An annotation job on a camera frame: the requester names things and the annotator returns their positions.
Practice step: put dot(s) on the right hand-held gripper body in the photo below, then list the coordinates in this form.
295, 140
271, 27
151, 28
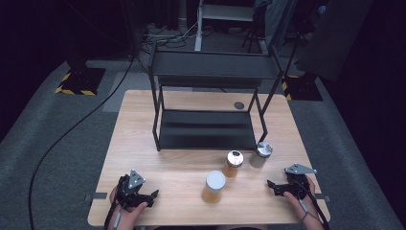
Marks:
298, 188

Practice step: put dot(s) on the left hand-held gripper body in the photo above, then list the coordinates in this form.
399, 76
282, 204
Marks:
123, 191

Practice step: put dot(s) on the white-lid jar of orange powder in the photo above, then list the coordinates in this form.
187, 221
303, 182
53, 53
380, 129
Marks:
214, 182

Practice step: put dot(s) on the black two-tier metal rack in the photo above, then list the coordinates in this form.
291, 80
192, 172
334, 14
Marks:
207, 131

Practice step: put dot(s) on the person's left hand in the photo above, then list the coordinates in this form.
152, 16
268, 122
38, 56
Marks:
126, 218

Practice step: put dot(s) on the person's right hand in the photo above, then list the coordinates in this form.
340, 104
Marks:
308, 214

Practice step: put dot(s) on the grey jar with chrome lid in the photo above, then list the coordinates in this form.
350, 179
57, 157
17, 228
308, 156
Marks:
263, 149

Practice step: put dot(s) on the round dark table grommet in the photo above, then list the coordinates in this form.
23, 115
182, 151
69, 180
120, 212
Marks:
239, 105

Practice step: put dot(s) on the yellow-striped black stand base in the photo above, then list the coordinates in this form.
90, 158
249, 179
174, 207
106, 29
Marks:
83, 81
303, 89

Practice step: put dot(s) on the black tripod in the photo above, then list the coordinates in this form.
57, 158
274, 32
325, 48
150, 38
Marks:
253, 32

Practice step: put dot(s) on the dark grey board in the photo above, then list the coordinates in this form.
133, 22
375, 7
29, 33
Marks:
335, 35

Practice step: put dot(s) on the grey table edge bracket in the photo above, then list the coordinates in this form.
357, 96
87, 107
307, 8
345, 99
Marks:
97, 196
323, 197

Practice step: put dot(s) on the white desk frame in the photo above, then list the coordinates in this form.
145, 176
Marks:
223, 12

